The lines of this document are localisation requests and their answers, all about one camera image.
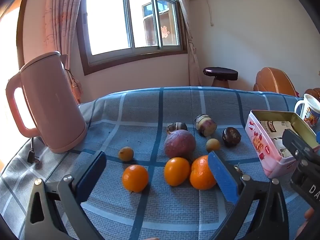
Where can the pink tin box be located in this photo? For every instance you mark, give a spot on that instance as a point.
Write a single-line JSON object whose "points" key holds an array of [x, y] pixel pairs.
{"points": [[265, 150]]}

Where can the pink electric kettle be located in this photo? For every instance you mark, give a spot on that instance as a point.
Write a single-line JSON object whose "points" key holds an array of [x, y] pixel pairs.
{"points": [[50, 105]]}

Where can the large bumpy orange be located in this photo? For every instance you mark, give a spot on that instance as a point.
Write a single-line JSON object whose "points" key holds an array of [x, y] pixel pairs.
{"points": [[200, 173]]}

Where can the dark water chestnut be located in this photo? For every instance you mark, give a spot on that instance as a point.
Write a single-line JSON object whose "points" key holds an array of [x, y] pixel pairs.
{"points": [[231, 137]]}

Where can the brown leather armchair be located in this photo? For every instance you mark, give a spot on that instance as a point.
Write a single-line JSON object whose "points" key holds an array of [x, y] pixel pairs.
{"points": [[275, 82]]}

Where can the curtain tassel tieback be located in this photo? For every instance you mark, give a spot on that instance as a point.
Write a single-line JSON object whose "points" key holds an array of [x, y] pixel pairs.
{"points": [[75, 87]]}

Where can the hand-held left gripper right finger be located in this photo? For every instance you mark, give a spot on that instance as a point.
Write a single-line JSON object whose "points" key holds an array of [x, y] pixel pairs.
{"points": [[222, 177]]}

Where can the black kettle power plug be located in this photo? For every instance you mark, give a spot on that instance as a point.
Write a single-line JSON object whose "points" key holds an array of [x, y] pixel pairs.
{"points": [[32, 155]]}

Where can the blue plaid cloth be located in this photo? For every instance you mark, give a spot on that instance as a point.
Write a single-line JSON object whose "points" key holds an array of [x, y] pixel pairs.
{"points": [[162, 210]]}

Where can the pink patterned curtain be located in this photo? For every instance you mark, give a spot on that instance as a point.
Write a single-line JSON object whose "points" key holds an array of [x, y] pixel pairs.
{"points": [[62, 17]]}

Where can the dark round stool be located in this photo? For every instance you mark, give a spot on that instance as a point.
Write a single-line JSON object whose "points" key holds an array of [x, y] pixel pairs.
{"points": [[220, 72]]}

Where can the brown framed window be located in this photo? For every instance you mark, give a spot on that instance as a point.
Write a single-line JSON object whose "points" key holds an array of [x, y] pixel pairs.
{"points": [[107, 17]]}

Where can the plain beige curtain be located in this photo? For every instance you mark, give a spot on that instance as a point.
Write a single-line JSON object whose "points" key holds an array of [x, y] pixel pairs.
{"points": [[192, 55]]}

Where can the small yellow brown fruit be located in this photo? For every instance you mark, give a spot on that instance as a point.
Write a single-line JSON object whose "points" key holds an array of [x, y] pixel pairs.
{"points": [[213, 145], [126, 154]]}

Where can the person's right hand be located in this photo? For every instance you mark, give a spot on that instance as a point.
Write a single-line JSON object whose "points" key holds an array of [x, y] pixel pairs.
{"points": [[309, 213]]}

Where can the white cartoon mug with lid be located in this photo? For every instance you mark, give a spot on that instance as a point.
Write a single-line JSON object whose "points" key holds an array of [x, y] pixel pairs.
{"points": [[310, 115]]}

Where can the purple passion fruit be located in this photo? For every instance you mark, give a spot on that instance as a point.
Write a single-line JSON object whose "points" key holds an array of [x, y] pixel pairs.
{"points": [[179, 143]]}

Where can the smooth orange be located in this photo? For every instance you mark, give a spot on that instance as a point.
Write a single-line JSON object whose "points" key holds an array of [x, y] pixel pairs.
{"points": [[176, 171], [135, 178]]}

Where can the red window decal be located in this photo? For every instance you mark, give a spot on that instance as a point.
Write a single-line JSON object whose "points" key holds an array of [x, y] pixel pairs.
{"points": [[165, 32]]}

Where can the printed paper liner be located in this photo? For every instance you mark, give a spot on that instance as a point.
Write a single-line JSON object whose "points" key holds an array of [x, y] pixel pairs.
{"points": [[272, 127]]}

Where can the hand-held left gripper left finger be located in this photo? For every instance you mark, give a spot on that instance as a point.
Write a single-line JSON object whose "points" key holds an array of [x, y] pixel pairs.
{"points": [[91, 175]]}

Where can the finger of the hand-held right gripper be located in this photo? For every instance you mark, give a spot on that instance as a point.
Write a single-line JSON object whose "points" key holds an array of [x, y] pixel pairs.
{"points": [[297, 146], [318, 137]]}

